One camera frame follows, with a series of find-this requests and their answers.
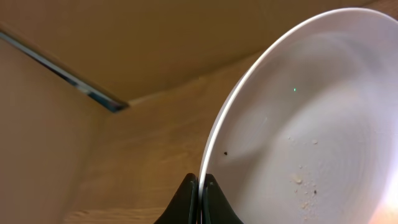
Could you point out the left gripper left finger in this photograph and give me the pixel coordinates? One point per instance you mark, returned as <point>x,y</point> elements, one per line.
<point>182,208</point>

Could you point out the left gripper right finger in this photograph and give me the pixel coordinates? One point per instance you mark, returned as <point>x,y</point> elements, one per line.
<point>215,208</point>

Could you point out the white plate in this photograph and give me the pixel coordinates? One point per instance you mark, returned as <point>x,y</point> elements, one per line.
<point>309,132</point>

